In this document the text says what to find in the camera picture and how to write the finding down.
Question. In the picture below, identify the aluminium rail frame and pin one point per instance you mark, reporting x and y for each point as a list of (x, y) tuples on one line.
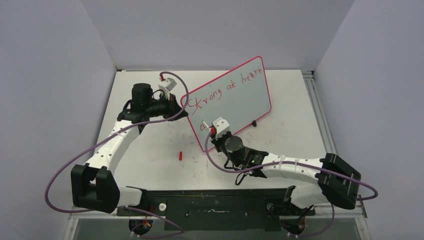
[(295, 127)]

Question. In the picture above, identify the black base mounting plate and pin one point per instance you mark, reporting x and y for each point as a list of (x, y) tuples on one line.
[(219, 210)]

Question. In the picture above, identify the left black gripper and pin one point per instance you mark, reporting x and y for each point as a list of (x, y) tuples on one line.
[(170, 103)]

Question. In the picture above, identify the pink framed whiteboard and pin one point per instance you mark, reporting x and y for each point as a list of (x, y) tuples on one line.
[(239, 96)]

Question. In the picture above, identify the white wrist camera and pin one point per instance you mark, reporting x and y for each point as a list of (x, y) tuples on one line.
[(221, 127), (167, 85)]

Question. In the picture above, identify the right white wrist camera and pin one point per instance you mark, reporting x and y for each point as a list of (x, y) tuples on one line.
[(221, 127)]

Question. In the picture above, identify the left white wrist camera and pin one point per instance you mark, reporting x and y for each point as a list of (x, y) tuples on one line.
[(167, 85)]

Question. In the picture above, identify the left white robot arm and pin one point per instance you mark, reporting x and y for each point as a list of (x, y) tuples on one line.
[(93, 184)]

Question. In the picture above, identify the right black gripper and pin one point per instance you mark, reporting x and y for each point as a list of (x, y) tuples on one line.
[(216, 141)]

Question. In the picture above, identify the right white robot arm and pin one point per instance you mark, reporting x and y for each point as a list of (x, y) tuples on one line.
[(326, 180)]

